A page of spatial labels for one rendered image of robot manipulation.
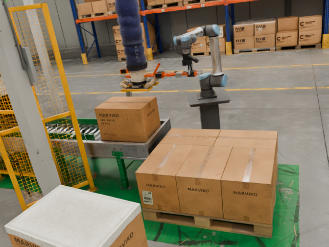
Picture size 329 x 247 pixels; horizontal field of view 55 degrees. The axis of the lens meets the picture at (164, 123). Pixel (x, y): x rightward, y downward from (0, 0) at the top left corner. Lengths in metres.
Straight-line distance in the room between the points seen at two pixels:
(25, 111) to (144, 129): 1.22
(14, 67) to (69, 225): 1.59
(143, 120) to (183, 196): 0.96
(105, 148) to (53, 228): 1.98
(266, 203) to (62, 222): 1.65
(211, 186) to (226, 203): 0.19
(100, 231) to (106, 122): 2.16
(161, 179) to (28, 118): 1.28
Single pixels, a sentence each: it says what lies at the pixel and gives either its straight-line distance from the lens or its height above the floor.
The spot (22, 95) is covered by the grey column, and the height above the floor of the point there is 1.40.
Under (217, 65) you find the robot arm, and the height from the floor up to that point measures 1.16.
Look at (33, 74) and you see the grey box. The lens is 2.98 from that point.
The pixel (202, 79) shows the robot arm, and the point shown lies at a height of 0.99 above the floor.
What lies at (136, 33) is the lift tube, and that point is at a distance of 3.31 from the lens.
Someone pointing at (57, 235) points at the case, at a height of 1.02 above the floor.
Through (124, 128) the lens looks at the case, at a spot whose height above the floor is 0.71.
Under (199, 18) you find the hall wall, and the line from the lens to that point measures 11.84.
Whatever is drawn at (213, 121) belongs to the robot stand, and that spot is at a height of 0.44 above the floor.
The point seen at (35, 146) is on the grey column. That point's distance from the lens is 3.07.
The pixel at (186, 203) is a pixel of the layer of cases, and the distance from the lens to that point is 2.96.
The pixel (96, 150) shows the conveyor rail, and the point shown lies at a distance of 3.71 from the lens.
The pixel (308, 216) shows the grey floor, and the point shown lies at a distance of 3.26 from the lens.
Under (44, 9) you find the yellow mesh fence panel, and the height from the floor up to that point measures 2.04.
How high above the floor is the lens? 2.02
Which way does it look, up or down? 22 degrees down
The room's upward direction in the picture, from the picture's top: 8 degrees counter-clockwise
